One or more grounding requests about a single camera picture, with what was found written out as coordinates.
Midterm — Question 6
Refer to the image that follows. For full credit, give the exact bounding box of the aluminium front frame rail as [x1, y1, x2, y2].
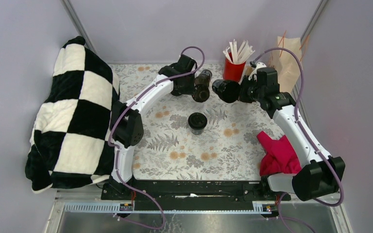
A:
[45, 180, 352, 233]

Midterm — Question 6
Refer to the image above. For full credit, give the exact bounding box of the crumpled magenta cloth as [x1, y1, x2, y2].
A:
[257, 131, 302, 176]

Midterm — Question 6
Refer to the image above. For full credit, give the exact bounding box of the single black coffee cup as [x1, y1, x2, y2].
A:
[189, 126, 205, 135]

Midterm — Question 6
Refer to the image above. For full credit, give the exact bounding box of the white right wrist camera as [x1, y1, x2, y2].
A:
[248, 62, 267, 80]

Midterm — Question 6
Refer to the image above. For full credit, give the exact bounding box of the floral tablecloth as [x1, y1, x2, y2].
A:
[108, 64, 298, 182]

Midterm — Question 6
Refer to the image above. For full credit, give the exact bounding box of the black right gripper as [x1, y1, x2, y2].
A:
[232, 75, 264, 104]

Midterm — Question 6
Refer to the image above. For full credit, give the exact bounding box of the white wrapped straws bundle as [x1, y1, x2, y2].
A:
[222, 39, 255, 65]

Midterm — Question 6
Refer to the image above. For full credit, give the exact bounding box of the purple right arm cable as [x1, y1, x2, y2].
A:
[254, 47, 345, 233]

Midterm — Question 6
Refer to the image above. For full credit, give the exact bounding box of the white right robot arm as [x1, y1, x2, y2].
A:
[239, 67, 345, 201]

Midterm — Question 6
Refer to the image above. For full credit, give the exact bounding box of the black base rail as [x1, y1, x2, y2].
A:
[101, 179, 280, 214]

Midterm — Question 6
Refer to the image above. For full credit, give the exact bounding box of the single black lid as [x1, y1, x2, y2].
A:
[187, 112, 207, 130]

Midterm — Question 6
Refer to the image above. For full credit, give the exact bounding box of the black white checkered blanket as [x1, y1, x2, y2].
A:
[25, 36, 120, 194]

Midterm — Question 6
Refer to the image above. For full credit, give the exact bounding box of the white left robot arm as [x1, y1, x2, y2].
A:
[103, 54, 199, 200]

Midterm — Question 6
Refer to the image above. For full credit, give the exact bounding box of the tan paper bag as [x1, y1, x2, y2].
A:
[268, 32, 309, 93]

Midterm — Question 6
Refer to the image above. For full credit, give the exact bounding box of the stack of black cups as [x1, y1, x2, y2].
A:
[212, 79, 240, 103]

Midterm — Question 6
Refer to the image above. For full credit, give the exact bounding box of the red cup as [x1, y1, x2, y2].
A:
[223, 58, 246, 83]

